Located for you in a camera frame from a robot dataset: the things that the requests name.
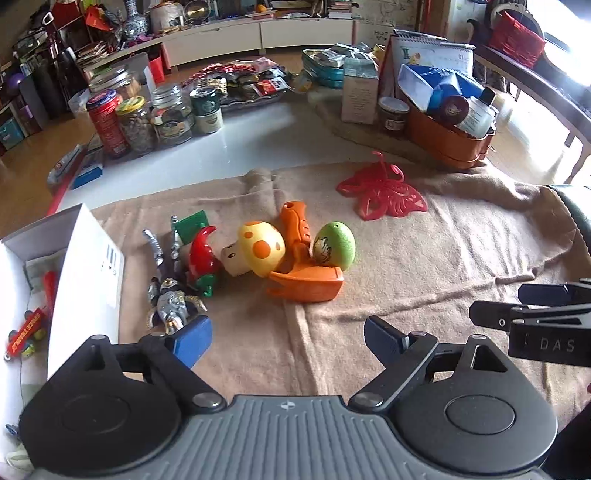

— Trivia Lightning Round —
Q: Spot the desk calendar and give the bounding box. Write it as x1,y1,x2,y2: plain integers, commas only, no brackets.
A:
383,30,475,93

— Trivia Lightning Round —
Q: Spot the green and white coffee can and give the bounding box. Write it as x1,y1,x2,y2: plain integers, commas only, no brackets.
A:
189,86,225,136

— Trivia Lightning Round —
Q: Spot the red bag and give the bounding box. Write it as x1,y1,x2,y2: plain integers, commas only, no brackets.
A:
148,53,167,86

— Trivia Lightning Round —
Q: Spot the red tin can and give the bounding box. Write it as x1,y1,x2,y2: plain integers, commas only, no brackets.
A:
86,90,130,158

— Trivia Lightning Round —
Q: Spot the silver robot figure toy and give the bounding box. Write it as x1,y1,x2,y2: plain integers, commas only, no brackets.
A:
142,215,208,335

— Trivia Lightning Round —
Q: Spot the small dark jar white lid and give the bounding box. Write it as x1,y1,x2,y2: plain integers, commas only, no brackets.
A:
378,97,411,136

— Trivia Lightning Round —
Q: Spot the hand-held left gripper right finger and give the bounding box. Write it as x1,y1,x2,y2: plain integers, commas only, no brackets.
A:
348,315,532,414

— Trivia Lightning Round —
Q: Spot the red chili pepper toy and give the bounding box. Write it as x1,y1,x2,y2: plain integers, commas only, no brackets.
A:
186,225,222,298

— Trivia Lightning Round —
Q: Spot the beige blanket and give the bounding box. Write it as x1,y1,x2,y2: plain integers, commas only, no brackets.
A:
90,161,591,402

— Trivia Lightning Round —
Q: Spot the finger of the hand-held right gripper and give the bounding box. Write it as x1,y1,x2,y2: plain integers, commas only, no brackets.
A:
518,282,591,305
469,300,591,330

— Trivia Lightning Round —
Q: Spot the beige carton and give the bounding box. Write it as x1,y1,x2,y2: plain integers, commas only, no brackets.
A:
341,58,380,125

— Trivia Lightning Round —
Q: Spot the white bottle black cap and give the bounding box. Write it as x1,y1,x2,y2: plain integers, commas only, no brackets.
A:
455,87,499,139

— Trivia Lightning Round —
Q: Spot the red toy train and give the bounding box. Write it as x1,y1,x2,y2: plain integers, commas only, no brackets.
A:
4,308,49,361

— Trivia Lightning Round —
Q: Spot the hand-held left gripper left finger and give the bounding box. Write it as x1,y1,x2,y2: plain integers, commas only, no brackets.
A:
46,315,227,414

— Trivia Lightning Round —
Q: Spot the blue flat box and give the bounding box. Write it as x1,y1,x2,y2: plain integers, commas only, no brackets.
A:
71,150,105,189

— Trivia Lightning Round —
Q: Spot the blue storage bin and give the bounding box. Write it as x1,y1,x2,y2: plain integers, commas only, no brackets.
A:
0,117,26,151

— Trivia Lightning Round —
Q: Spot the dark wooden bench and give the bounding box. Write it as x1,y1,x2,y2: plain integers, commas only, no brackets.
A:
466,18,591,185

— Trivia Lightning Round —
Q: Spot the white low cabinet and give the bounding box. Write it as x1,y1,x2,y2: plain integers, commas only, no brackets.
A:
88,18,358,70

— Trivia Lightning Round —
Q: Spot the orange toy hammer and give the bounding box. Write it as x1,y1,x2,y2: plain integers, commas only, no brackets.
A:
266,200,345,303

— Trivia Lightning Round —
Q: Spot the beige woven mat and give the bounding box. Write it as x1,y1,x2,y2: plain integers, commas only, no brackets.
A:
307,85,490,174

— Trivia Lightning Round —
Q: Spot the blue and white vase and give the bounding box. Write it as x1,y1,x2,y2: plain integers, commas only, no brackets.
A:
121,0,151,40

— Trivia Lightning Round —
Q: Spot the orange basket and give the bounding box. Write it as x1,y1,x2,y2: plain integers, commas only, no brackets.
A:
405,108,496,171

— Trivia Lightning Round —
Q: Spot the green egg toy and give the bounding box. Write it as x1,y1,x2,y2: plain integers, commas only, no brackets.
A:
313,222,356,271

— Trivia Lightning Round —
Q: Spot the white cardboard box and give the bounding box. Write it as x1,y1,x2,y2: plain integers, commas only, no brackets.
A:
0,203,125,472

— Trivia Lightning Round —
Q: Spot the yellow mushroom toy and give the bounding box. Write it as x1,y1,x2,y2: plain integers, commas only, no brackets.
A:
220,220,287,279

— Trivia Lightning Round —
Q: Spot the teal tin of packets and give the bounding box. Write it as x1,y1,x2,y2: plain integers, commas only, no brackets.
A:
301,44,370,89

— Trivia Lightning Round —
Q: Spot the large glass jar silver lid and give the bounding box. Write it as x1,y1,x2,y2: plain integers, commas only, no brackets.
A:
88,67,139,100

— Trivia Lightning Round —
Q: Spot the labelled glass jar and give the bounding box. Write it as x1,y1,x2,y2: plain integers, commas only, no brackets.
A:
151,84,194,147

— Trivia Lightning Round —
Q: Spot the white toothpaste box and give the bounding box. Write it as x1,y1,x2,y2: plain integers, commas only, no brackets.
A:
47,144,86,183

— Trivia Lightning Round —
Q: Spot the red butterfly cutout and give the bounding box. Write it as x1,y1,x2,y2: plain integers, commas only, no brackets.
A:
336,151,428,221

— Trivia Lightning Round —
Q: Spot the seed jar with yellow lid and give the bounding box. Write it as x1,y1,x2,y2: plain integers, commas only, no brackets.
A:
115,96,155,157

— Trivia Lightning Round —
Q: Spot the blue and white bag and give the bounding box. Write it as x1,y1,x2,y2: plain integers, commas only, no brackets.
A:
398,64,485,116

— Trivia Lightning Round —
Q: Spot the red and green toy hammer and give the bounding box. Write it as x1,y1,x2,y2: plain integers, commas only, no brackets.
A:
41,271,60,324

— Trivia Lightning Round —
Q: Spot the tray of snack packets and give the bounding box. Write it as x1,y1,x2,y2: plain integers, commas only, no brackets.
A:
182,58,291,112

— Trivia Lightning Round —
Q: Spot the round brown lid jar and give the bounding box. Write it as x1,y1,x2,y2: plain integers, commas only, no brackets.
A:
438,95,469,125

